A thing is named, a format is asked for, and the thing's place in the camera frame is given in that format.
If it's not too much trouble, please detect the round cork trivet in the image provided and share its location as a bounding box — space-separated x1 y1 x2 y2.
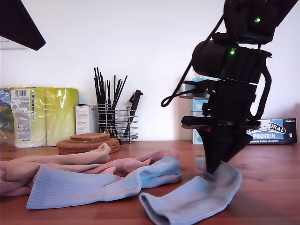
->
57 143 121 156
56 137 120 150

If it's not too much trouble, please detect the white light switch plate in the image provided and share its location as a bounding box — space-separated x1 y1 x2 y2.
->
0 36 29 51

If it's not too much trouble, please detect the grey cloud tissue box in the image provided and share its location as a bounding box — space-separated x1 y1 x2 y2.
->
191 111 207 144

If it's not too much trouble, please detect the light blue ribbed sock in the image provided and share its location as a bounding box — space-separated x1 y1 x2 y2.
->
26 157 183 210
139 157 242 225

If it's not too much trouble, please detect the square cork coaster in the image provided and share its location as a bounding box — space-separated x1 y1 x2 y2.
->
69 135 110 143
75 133 110 139

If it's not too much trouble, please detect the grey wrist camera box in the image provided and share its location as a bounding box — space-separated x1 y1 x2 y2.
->
179 81 210 99

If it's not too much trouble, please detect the small white carton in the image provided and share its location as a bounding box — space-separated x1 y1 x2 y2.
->
75 104 99 136

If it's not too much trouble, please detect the black protein bar box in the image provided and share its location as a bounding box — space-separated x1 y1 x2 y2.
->
246 118 297 145

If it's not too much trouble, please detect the dark-handled knife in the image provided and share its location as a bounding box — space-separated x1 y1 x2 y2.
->
123 90 143 138

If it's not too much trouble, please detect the yellow-green kitchen roll pack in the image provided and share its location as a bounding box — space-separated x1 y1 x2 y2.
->
0 87 79 149

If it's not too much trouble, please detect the chrome wire utensil holder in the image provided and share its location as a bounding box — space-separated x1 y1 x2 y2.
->
97 100 139 143

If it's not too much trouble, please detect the black looping arm cable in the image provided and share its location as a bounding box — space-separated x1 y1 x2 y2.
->
161 14 225 108
249 70 273 120

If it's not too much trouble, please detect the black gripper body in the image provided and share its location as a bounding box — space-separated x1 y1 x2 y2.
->
181 81 260 129

